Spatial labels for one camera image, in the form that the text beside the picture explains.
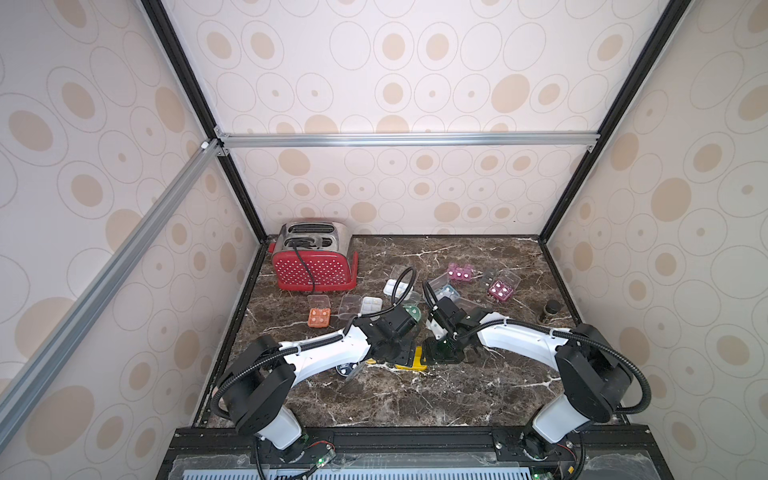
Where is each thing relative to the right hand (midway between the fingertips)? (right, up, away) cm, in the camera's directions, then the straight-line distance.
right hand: (436, 358), depth 86 cm
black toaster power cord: (-40, +27, +6) cm, 48 cm away
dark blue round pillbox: (-26, -3, -1) cm, 26 cm away
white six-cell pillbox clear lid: (-25, +14, +14) cm, 32 cm away
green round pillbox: (-5, +11, +13) cm, 18 cm away
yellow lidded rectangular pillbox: (-6, -2, -2) cm, 6 cm away
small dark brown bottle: (+36, +14, +4) cm, 39 cm away
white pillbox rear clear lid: (-10, +21, +11) cm, 26 cm away
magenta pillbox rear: (+12, +24, +23) cm, 35 cm away
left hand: (-7, +2, -3) cm, 8 cm away
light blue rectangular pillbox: (+4, +19, +17) cm, 26 cm away
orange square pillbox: (-37, +12, +11) cm, 40 cm away
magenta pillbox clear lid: (+28, +21, +19) cm, 40 cm away
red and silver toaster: (-36, +30, +4) cm, 47 cm away
